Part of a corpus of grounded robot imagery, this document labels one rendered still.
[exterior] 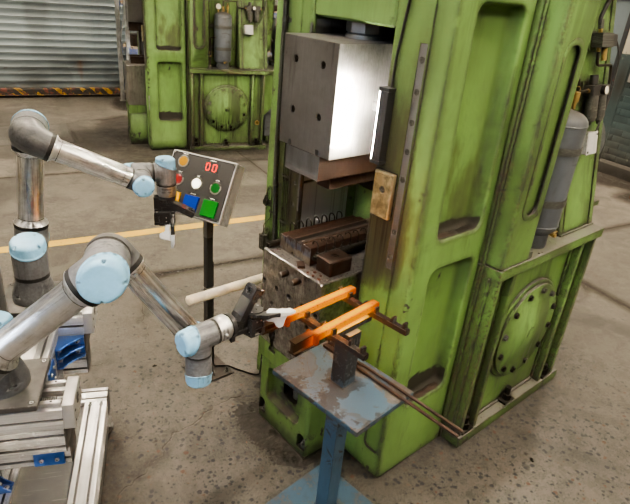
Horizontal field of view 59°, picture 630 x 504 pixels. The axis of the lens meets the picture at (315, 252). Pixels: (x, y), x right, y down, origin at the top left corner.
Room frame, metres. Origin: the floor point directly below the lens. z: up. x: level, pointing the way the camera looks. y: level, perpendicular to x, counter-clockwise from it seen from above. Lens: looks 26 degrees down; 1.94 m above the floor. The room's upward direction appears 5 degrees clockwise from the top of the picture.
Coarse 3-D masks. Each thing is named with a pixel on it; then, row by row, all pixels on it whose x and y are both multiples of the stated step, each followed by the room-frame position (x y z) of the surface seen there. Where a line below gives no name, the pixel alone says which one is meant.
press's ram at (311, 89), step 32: (288, 64) 2.14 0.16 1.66; (320, 64) 2.01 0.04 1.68; (352, 64) 1.98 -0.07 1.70; (384, 64) 2.09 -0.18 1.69; (288, 96) 2.13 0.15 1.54; (320, 96) 1.99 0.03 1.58; (352, 96) 2.00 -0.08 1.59; (288, 128) 2.12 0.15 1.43; (320, 128) 1.98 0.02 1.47; (352, 128) 2.01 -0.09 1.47
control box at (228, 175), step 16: (176, 160) 2.42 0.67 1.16; (192, 160) 2.40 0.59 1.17; (208, 160) 2.38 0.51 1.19; (224, 160) 2.36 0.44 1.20; (192, 176) 2.36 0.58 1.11; (208, 176) 2.33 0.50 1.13; (224, 176) 2.31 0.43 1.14; (240, 176) 2.35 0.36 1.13; (192, 192) 2.32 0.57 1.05; (208, 192) 2.29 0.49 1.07; (224, 192) 2.27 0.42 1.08; (224, 208) 2.24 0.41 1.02; (224, 224) 2.24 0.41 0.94
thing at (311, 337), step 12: (372, 300) 1.64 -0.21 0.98; (348, 312) 1.55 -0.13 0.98; (360, 312) 1.56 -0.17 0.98; (324, 324) 1.46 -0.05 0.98; (336, 324) 1.47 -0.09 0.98; (348, 324) 1.51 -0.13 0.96; (300, 336) 1.37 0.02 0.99; (312, 336) 1.39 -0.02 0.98; (324, 336) 1.43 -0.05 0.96; (300, 348) 1.36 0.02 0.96
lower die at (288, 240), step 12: (348, 216) 2.38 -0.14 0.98; (300, 228) 2.19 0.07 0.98; (312, 228) 2.21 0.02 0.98; (324, 228) 2.20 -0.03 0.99; (360, 228) 2.23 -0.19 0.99; (288, 240) 2.08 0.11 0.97; (312, 240) 2.04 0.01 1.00; (324, 240) 2.07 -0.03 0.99; (336, 240) 2.08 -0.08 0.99; (348, 240) 2.12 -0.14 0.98; (360, 240) 2.16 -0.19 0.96; (288, 252) 2.08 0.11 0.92; (300, 252) 2.02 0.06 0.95; (312, 252) 1.98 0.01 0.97; (348, 252) 2.12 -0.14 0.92; (312, 264) 1.99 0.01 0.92
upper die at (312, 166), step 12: (288, 144) 2.11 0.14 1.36; (288, 156) 2.11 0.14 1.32; (300, 156) 2.06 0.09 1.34; (312, 156) 2.00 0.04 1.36; (360, 156) 2.12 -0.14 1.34; (300, 168) 2.05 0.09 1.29; (312, 168) 2.00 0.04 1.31; (324, 168) 2.00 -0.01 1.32; (336, 168) 2.04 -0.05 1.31; (348, 168) 2.08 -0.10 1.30; (360, 168) 2.13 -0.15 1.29; (372, 168) 2.17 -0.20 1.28
